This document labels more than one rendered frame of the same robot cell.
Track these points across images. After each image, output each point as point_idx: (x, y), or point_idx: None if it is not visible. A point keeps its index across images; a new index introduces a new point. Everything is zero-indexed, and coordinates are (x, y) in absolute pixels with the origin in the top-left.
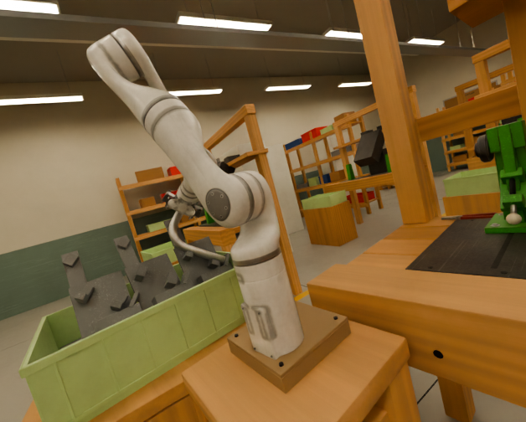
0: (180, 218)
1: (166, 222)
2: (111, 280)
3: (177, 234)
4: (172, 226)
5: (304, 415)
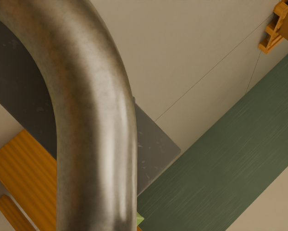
0: (61, 214)
1: (162, 150)
2: None
3: (13, 30)
4: (102, 78)
5: None
